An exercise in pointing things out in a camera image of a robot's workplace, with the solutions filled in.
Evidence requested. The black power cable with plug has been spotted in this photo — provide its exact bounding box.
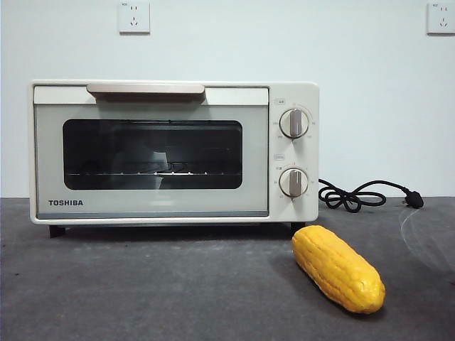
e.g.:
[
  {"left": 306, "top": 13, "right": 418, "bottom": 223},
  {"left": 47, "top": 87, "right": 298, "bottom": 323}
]
[{"left": 317, "top": 178, "right": 424, "bottom": 214}]

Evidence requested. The round cream oven knob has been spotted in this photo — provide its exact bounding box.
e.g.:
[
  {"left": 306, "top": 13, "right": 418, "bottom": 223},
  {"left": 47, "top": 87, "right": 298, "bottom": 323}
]
[
  {"left": 279, "top": 109, "right": 309, "bottom": 139},
  {"left": 279, "top": 168, "right": 309, "bottom": 197}
]

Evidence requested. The metal wire oven rack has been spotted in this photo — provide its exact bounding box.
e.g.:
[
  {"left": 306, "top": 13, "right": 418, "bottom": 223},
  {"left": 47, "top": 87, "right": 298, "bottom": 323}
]
[{"left": 65, "top": 170, "right": 240, "bottom": 178}]

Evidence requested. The glass oven door with handle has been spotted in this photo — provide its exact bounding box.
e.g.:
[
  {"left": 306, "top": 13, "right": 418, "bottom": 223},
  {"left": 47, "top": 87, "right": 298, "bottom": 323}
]
[{"left": 33, "top": 84, "right": 270, "bottom": 218}]

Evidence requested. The cream white Toshiba toaster oven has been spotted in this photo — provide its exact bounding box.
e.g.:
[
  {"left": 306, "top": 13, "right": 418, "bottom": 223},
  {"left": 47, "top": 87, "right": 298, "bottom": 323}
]
[{"left": 28, "top": 80, "right": 320, "bottom": 239}]

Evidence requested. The yellow corn cob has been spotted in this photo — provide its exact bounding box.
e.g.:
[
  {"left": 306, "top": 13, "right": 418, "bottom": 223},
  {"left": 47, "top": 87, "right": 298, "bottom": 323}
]
[{"left": 291, "top": 224, "right": 386, "bottom": 315}]

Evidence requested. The white wall socket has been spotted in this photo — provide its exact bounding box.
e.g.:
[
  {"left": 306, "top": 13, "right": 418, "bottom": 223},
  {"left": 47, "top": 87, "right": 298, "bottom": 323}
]
[
  {"left": 427, "top": 0, "right": 455, "bottom": 36},
  {"left": 119, "top": 0, "right": 151, "bottom": 36}
]

